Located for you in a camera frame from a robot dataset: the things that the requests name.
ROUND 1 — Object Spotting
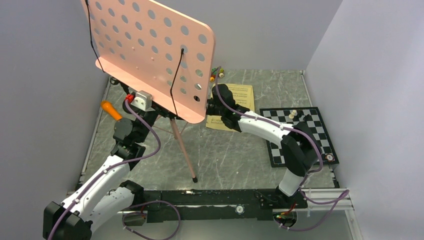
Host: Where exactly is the red green brick car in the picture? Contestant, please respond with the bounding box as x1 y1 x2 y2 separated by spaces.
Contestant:
209 67 225 82

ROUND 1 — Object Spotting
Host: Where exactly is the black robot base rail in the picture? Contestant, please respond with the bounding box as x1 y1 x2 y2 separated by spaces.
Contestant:
125 188 308 223

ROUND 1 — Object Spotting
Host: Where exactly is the white chess piece upper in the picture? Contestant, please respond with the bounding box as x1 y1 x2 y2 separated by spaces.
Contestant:
288 110 298 120

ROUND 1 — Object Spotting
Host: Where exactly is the pink music stand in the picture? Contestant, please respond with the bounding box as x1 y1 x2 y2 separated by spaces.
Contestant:
81 0 216 184

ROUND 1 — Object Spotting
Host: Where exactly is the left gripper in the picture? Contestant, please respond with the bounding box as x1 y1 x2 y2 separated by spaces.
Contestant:
136 87 175 143

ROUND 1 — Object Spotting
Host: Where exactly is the black white chessboard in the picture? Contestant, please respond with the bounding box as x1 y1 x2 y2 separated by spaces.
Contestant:
259 106 339 165

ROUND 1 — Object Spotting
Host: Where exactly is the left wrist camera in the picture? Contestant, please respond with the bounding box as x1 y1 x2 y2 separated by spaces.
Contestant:
125 91 153 112

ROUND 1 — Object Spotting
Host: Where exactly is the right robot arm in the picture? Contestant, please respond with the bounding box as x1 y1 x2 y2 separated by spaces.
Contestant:
206 84 324 208

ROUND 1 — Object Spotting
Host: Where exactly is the black microphone stand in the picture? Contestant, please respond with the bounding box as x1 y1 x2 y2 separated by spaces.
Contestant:
110 75 133 114

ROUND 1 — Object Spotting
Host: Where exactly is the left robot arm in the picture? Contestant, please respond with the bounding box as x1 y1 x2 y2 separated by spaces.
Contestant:
42 106 161 240

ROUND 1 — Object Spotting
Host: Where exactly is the orange toy microphone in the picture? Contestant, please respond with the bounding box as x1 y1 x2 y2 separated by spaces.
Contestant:
100 100 123 121

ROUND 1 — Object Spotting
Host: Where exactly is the yellow sheet music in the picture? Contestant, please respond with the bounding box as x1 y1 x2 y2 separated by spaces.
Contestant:
205 83 255 132

